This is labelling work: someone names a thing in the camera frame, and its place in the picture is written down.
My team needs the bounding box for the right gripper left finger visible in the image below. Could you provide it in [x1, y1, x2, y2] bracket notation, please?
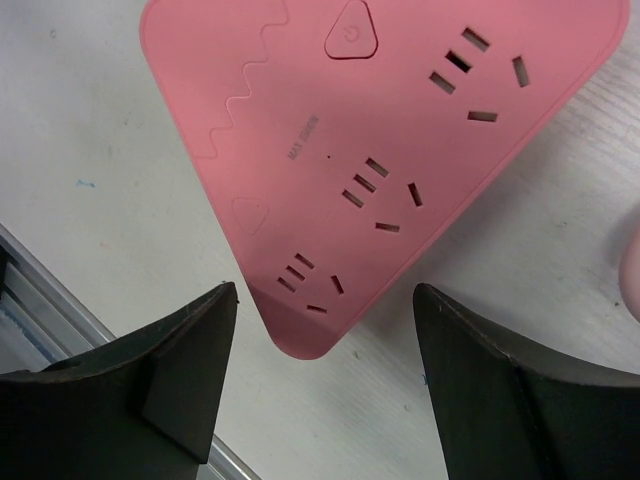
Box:
[1, 283, 236, 479]

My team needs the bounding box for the pink cord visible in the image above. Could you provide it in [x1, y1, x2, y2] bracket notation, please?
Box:
[618, 199, 640, 321]

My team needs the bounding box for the aluminium front rail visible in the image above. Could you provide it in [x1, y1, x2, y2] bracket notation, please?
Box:
[1, 231, 253, 479]

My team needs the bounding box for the pink triangular socket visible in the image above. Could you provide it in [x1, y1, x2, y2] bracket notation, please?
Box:
[140, 1, 631, 360]

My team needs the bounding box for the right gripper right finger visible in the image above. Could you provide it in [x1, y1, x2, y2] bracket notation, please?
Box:
[413, 283, 639, 479]

